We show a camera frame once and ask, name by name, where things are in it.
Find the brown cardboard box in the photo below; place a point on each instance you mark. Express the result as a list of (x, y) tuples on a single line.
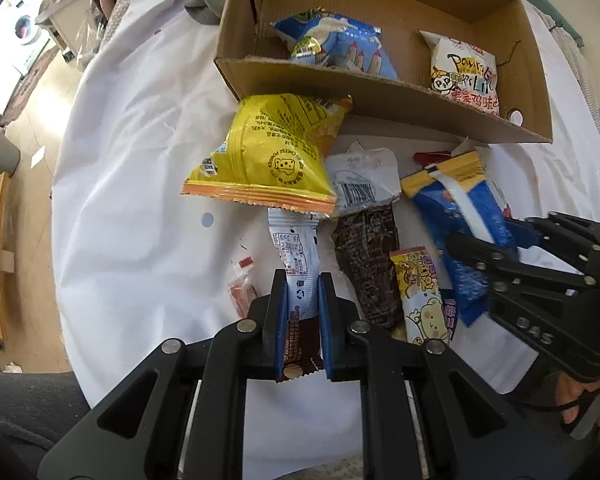
[(380, 5)]

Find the person's dark trouser leg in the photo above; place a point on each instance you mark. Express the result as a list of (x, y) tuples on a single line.
[(20, 410)]

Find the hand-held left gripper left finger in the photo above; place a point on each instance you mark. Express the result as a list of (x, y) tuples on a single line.
[(280, 320)]

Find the yellow pink cartoon packet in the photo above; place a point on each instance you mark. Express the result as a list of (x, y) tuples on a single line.
[(420, 300)]

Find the white chip bag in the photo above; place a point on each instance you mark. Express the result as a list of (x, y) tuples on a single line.
[(460, 70)]

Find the silver white packet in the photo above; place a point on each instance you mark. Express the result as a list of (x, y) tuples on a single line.
[(360, 175)]

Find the person's right hand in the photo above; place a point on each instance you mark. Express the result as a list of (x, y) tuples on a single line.
[(572, 392)]

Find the blue packet with yellow top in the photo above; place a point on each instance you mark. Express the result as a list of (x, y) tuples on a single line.
[(440, 210)]

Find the beige knit blanket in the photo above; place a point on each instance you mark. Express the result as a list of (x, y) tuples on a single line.
[(565, 45)]

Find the grey bin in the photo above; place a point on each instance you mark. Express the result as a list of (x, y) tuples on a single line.
[(2, 152)]

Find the white cabinet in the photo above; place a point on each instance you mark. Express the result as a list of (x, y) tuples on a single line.
[(70, 20)]

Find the white paper scrap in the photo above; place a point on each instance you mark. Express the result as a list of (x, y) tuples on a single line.
[(39, 156)]

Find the small red white wrapper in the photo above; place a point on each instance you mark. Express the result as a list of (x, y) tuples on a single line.
[(242, 295)]

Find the white washing machine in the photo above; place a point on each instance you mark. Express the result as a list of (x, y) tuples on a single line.
[(25, 27)]

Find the dark brown snack packet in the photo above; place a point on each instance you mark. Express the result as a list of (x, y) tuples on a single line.
[(370, 250)]

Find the blue castle print snack bag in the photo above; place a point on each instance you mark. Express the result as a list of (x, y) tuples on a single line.
[(350, 40)]

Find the patterned floor rug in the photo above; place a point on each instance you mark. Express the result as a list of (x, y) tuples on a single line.
[(30, 80)]

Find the white brown snack bar packet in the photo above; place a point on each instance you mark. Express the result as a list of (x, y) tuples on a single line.
[(295, 250)]

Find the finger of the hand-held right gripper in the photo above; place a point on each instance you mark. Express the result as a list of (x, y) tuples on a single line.
[(480, 255), (527, 234)]

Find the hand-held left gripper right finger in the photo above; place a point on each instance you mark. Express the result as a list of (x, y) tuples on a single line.
[(327, 330)]

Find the yellow snack bag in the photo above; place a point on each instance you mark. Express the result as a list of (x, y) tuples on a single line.
[(270, 150)]

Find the red snack packet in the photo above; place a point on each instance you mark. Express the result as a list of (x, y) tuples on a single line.
[(425, 157)]

